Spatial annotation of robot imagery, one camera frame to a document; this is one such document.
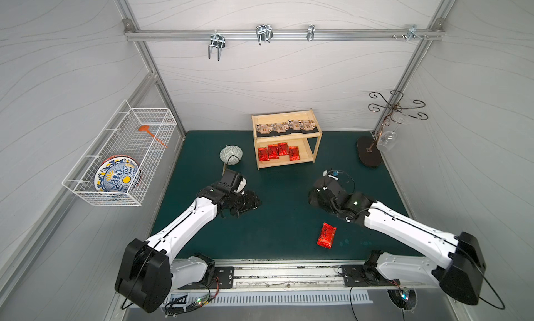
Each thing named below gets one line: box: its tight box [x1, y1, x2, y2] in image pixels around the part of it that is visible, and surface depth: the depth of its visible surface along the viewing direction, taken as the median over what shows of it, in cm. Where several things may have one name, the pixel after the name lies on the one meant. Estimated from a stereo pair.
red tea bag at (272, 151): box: [267, 143, 280, 162], surface depth 109 cm
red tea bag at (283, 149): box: [277, 142, 290, 157], surface depth 110 cm
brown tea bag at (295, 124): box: [287, 118, 302, 130], surface depth 98 cm
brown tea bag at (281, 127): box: [271, 122, 290, 133], surface depth 97 cm
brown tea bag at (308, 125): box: [300, 119, 316, 132], surface depth 97 cm
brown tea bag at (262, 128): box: [255, 123, 270, 135], surface depth 95 cm
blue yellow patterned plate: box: [94, 154, 142, 193], surface depth 62 cm
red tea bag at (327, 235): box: [317, 222, 337, 250], surface depth 83 cm
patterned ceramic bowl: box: [219, 144, 244, 166], surface depth 110 cm
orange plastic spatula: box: [137, 125, 169, 148], surface depth 80 cm
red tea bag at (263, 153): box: [257, 147, 268, 162], surface depth 107 cm
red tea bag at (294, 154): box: [288, 145, 301, 162], surface depth 110 cm
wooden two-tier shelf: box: [251, 108, 323, 171], surface depth 100 cm
